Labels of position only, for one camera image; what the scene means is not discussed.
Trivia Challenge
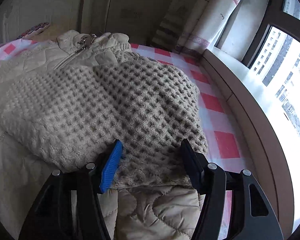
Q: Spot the beige quilted knit-sleeve jacket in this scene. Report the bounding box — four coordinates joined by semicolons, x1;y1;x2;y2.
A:
0;30;207;239

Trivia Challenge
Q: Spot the red white checkered bed cover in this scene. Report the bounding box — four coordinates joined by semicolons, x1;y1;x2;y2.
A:
0;39;254;239

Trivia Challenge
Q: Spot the dark framed window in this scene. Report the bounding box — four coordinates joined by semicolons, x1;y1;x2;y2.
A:
214;0;300;170

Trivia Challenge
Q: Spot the patterned round cushion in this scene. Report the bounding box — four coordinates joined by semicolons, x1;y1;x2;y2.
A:
17;22;50;40

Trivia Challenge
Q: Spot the patterned window curtain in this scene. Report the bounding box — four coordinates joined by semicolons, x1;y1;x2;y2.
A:
151;0;241;58

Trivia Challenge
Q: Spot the white wooden headboard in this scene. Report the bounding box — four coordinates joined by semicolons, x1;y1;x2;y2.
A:
0;0;91;43

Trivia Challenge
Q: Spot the wall power socket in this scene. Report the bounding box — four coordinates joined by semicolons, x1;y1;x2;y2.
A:
120;8;142;20

